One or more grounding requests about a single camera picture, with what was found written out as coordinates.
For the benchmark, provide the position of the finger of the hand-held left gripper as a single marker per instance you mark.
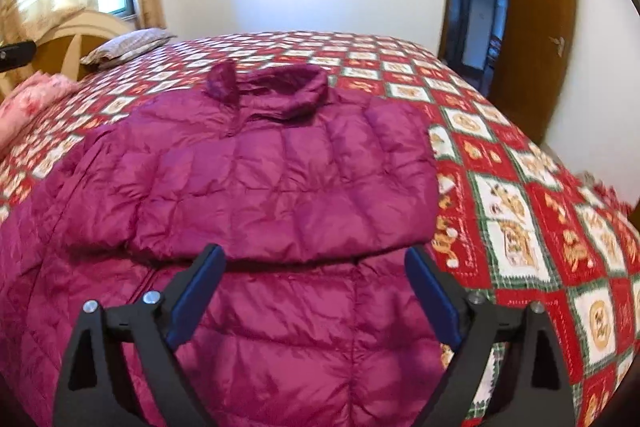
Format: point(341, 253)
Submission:
point(17, 53)

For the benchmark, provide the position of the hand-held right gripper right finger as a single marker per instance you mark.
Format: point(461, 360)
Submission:
point(435, 297)

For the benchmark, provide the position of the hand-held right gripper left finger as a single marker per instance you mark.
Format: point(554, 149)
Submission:
point(197, 292)

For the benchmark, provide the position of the magenta down jacket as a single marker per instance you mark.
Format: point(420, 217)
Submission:
point(280, 167)

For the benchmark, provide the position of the pink floral quilt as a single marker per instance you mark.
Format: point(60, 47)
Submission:
point(25, 102)

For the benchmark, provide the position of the cream wooden headboard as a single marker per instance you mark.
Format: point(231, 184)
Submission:
point(85, 24)

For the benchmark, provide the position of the brown patterned pillow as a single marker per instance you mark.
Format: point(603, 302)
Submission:
point(125, 47)

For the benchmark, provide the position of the red patchwork bear bedspread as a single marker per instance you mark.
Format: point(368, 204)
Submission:
point(515, 207)

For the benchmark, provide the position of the brown wooden door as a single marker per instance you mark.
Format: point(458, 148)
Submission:
point(530, 57)

